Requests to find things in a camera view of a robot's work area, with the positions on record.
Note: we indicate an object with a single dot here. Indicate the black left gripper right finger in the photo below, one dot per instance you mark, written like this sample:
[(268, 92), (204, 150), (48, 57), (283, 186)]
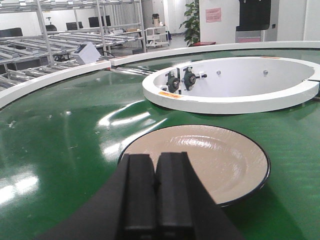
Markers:
[(186, 211)]

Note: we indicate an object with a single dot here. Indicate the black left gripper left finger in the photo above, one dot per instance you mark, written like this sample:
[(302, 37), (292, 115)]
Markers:
[(123, 208)]

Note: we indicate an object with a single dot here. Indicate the beige plate black rim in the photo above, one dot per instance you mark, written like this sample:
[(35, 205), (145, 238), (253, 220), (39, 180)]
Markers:
[(230, 165)]

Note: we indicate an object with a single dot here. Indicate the left dark bearing block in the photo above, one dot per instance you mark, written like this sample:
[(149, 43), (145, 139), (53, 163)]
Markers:
[(173, 83)]

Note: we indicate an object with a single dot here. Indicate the dark bearing block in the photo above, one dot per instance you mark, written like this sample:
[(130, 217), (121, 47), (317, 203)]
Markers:
[(189, 78), (173, 83)]

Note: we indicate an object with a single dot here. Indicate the right dark bearing block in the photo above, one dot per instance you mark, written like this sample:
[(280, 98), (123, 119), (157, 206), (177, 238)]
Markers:
[(189, 78)]

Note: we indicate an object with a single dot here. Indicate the white box on rack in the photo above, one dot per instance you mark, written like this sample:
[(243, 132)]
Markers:
[(86, 53)]

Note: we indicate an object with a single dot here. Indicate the white outer conveyor rim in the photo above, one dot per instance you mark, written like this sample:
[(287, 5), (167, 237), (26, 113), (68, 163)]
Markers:
[(15, 92)]

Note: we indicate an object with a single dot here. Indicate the white rolling cart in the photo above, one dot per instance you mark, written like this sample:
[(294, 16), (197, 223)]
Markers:
[(156, 37)]

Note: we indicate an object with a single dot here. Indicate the green potted plant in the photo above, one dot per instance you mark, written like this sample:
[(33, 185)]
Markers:
[(191, 23)]

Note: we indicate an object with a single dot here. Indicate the metal roller rack shelving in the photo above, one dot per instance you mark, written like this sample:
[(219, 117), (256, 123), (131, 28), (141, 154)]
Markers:
[(39, 37)]

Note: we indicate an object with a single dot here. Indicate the pink wall notice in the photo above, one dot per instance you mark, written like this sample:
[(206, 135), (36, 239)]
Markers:
[(213, 15)]

